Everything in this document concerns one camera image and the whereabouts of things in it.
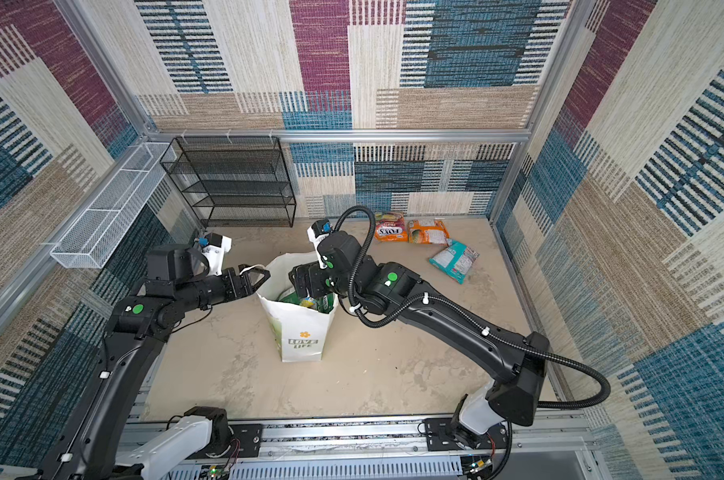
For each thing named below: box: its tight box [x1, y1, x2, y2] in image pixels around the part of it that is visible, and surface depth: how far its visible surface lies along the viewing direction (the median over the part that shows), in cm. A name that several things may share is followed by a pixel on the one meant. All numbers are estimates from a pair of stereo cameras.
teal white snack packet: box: [428, 239, 480, 285], surface depth 107 cm
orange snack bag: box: [407, 218, 451, 244], surface depth 114 cm
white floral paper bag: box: [256, 252, 339, 363], surface depth 74 cm
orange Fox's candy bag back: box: [374, 212, 408, 242], surface depth 117 cm
